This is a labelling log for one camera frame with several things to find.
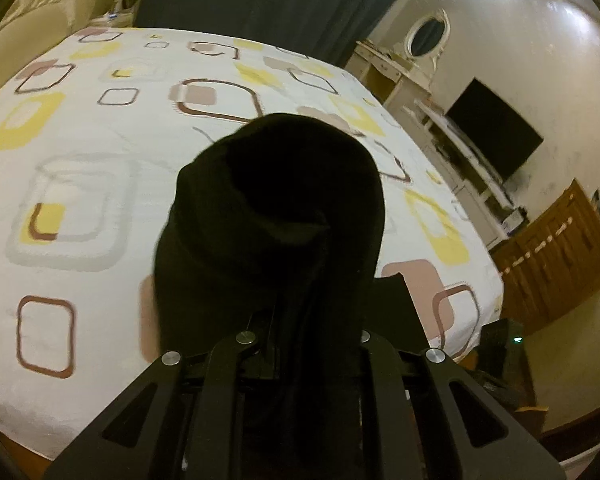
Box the small table fan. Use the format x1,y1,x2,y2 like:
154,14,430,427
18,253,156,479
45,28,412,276
105,0,140,27

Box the black flat television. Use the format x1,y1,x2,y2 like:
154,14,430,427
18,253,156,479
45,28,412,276
446,78,544,181

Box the cream tufted headboard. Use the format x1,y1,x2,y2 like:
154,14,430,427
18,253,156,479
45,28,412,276
0,0,96,88

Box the brown wooden door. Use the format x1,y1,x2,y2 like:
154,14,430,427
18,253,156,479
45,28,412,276
490,181,600,335

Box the white vanity dresser with mirror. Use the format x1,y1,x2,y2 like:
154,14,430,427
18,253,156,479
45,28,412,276
346,9,520,252

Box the white patterned bed sheet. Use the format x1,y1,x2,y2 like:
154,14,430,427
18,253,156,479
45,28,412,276
0,28,503,459

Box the black pants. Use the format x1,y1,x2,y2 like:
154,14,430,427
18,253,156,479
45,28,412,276
151,112,432,480

